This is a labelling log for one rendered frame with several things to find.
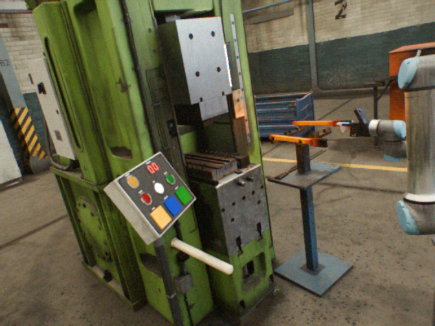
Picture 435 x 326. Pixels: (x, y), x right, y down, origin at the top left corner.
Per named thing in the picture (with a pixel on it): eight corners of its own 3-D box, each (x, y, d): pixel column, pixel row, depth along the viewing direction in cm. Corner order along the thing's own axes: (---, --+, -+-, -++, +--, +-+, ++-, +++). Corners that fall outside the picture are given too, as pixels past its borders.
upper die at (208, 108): (228, 112, 184) (226, 94, 181) (202, 120, 171) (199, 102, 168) (183, 111, 214) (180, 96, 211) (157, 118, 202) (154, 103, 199)
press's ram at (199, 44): (242, 90, 189) (232, 15, 177) (191, 105, 165) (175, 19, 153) (196, 92, 219) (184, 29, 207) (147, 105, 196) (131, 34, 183)
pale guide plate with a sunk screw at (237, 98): (245, 115, 211) (241, 88, 206) (235, 118, 206) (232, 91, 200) (243, 115, 213) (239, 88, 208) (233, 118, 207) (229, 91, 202)
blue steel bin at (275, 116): (317, 130, 596) (314, 90, 574) (302, 143, 535) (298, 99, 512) (258, 130, 662) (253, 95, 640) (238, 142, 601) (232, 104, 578)
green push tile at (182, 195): (192, 197, 152) (182, 185, 151) (185, 204, 145) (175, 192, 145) (189, 199, 153) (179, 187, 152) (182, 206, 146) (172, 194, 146)
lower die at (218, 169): (237, 170, 195) (235, 157, 192) (213, 182, 182) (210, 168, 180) (193, 162, 225) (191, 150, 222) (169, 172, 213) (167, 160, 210)
